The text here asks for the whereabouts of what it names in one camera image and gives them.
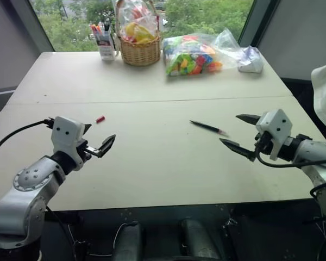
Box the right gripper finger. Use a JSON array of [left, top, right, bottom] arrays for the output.
[[235, 114, 262, 126], [219, 138, 256, 163]]

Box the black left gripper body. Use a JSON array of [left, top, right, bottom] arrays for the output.
[[76, 138, 100, 164]]

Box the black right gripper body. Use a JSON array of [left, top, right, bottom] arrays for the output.
[[253, 130, 275, 163]]

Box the black pen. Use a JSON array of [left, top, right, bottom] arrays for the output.
[[189, 120, 230, 137]]

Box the small white plastic bag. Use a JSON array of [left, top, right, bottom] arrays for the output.
[[236, 45, 265, 74]]

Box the clear marker holder box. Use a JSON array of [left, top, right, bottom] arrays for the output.
[[91, 18, 118, 61]]

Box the bag of colourful building blocks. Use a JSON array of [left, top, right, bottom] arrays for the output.
[[162, 28, 241, 78]]

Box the plastic bag of toy fruit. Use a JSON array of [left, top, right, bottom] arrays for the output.
[[115, 0, 161, 44]]

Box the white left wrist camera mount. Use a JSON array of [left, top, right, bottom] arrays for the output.
[[51, 116, 86, 171]]

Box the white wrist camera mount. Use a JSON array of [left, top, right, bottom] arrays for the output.
[[51, 116, 86, 171], [255, 108, 293, 161]]

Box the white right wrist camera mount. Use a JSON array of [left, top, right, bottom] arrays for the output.
[[255, 108, 293, 161]]

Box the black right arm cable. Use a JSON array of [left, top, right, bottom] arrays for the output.
[[254, 144, 326, 169]]

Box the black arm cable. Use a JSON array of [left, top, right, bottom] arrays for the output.
[[0, 118, 55, 208], [254, 144, 326, 169]]

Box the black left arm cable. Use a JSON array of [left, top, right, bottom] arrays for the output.
[[0, 118, 55, 208]]

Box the thin white wire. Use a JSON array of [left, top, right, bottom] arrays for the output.
[[112, 222, 134, 258]]

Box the wicker basket with handle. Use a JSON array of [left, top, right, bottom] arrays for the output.
[[114, 0, 163, 66]]

